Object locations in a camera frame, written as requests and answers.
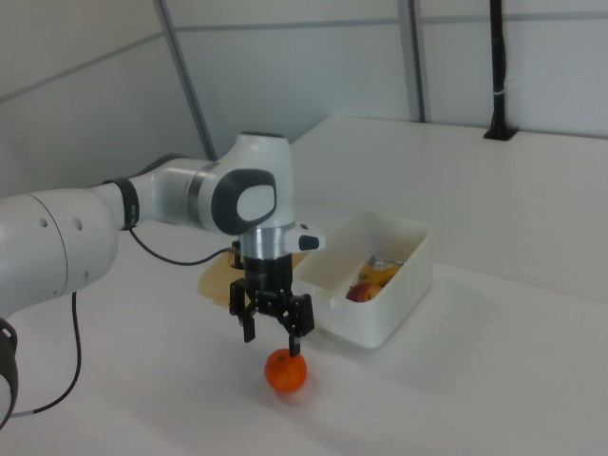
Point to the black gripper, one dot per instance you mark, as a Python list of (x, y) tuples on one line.
[(268, 280)]

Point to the orange mandarin fruit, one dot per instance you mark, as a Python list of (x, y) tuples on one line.
[(285, 371)]

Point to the red apple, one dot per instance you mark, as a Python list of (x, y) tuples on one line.
[(363, 293)]

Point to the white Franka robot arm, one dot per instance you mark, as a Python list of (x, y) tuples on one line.
[(47, 237)]

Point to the beige container lid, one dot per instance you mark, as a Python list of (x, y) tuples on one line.
[(214, 280)]

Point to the white plastic container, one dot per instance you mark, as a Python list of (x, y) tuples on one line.
[(375, 323)]

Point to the yellow toy tool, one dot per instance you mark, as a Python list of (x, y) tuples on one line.
[(375, 274)]

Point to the grey partition post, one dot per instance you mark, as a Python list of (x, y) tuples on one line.
[(187, 81), (414, 57)]

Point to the black camera pole with base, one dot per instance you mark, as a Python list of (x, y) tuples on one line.
[(499, 71)]

